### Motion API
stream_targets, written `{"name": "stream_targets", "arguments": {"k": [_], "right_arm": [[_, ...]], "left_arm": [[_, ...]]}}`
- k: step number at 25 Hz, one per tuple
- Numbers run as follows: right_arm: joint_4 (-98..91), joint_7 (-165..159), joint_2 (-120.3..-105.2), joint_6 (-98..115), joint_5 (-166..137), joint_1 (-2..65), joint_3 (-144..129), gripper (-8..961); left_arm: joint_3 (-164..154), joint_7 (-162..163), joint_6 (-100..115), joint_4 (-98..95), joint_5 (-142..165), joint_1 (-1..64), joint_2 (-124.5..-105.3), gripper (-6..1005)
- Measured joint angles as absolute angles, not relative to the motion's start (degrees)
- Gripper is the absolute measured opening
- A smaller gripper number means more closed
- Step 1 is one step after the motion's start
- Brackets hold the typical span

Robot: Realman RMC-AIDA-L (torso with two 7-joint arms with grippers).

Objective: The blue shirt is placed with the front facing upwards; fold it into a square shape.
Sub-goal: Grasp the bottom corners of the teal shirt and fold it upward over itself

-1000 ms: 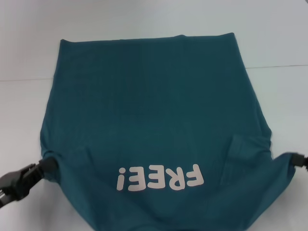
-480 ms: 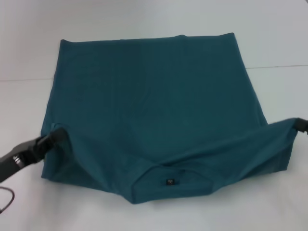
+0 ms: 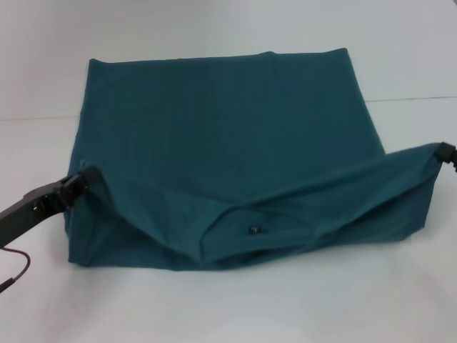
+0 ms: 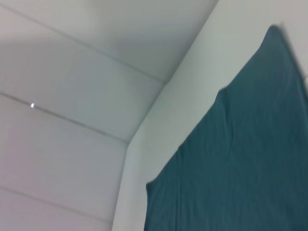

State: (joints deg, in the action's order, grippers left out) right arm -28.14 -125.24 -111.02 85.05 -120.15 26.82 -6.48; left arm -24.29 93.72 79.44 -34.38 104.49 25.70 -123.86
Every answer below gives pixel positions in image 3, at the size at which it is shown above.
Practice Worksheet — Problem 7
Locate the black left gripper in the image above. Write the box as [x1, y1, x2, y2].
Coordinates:
[0, 166, 105, 248]

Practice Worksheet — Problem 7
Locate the teal blue printed t-shirt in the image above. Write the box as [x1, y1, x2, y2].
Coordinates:
[66, 48, 443, 267]

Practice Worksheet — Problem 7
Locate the left arm cable with plug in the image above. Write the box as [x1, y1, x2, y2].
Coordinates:
[0, 245, 33, 296]

